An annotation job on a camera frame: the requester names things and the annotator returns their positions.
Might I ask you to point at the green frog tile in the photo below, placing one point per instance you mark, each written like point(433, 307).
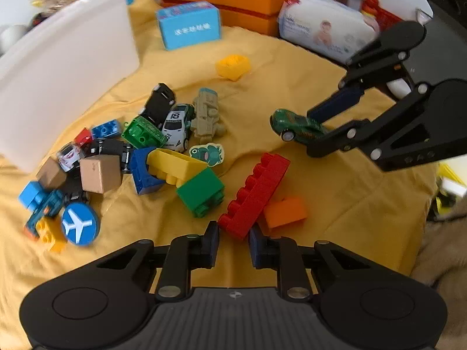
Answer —
point(206, 154)

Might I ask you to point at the wet wipes pack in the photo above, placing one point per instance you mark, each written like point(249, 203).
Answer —
point(324, 25)

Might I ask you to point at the small wooden cube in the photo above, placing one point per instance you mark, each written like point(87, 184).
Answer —
point(50, 174)

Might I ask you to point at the beige fuzzy blanket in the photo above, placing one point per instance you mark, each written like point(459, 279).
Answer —
point(445, 262)

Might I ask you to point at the green toy car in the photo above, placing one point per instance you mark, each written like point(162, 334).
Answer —
point(292, 124)

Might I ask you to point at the large green brick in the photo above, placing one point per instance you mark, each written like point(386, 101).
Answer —
point(199, 189)

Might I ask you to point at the teal toy vehicle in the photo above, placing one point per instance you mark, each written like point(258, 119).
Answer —
point(47, 207)

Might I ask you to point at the light blue block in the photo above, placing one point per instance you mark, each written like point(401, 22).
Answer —
point(31, 195)

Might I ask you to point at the red plastic toy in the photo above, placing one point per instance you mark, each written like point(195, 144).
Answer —
point(383, 16)

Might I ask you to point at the small blue brick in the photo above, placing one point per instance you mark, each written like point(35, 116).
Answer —
point(105, 129)

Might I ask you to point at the small yellow block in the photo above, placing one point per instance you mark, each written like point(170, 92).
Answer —
point(233, 66)

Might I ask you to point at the long red brick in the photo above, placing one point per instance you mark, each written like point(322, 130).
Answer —
point(255, 193)

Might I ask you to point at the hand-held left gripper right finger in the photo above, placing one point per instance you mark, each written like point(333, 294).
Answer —
point(257, 249)

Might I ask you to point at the small red toy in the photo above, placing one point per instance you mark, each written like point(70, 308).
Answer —
point(83, 137)

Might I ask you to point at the white red toy car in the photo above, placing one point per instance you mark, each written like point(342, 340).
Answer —
point(69, 156)

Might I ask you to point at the yellow green box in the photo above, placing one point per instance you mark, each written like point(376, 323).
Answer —
point(450, 189)

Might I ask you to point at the small yellow brick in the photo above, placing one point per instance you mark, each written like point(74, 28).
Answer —
point(51, 235)

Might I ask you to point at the blue round airplane tile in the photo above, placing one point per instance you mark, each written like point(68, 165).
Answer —
point(80, 224)

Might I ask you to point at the tan toy military vehicle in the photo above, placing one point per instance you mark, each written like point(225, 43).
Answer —
point(206, 116)

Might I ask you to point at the orange brick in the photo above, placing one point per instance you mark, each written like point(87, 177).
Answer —
point(286, 211)

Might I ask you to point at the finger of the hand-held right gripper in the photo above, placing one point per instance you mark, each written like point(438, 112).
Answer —
point(343, 102)
point(339, 138)

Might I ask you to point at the yellow cloth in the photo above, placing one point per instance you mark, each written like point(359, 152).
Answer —
point(292, 80)

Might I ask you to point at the black toy car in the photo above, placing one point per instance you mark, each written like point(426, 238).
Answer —
point(160, 102)

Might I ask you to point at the black toy vehicle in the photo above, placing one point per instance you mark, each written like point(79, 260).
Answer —
point(109, 147)

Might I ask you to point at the large wooden cube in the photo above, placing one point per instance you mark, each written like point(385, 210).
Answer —
point(100, 175)

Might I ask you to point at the dark blue brick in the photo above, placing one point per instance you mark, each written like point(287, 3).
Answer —
point(140, 171)

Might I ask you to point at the white toy race car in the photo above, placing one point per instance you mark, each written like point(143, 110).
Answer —
point(177, 125)

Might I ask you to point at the blue carton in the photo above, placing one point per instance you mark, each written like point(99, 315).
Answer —
point(188, 25)

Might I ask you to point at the white plastic bin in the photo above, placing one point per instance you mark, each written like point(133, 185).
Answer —
point(73, 62)

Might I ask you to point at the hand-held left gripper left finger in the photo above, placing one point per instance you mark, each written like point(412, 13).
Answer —
point(211, 242)

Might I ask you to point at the green studded brick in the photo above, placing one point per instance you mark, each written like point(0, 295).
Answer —
point(140, 135)

